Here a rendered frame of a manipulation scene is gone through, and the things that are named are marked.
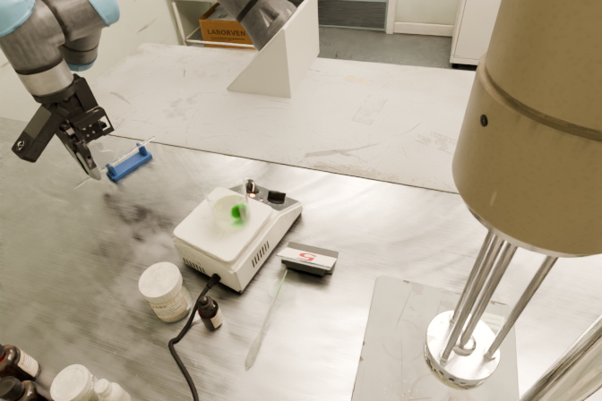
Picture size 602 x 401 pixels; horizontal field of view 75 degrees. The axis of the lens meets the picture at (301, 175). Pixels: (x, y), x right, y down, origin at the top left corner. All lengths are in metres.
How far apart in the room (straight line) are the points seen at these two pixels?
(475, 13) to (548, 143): 2.75
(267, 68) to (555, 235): 0.88
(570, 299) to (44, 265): 0.86
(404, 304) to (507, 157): 0.46
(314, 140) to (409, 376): 0.53
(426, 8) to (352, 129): 2.67
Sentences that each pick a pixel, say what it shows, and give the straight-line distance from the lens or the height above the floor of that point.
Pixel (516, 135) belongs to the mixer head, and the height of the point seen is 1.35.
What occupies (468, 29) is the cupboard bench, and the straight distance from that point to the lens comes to 2.96.
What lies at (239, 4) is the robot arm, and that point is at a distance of 1.07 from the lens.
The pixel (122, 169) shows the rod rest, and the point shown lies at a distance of 0.94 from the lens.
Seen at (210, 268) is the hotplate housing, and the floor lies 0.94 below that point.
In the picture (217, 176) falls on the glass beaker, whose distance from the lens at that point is 0.61.
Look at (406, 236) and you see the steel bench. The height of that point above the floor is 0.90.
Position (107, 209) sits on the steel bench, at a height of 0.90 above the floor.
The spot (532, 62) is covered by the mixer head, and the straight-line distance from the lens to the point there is 0.18.
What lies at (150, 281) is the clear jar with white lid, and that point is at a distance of 0.62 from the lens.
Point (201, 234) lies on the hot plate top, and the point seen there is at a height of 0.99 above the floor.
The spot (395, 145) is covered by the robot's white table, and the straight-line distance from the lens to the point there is 0.89.
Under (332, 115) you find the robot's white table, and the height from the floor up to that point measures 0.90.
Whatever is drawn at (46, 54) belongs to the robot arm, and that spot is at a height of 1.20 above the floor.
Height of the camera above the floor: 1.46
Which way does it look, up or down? 44 degrees down
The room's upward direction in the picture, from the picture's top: 5 degrees counter-clockwise
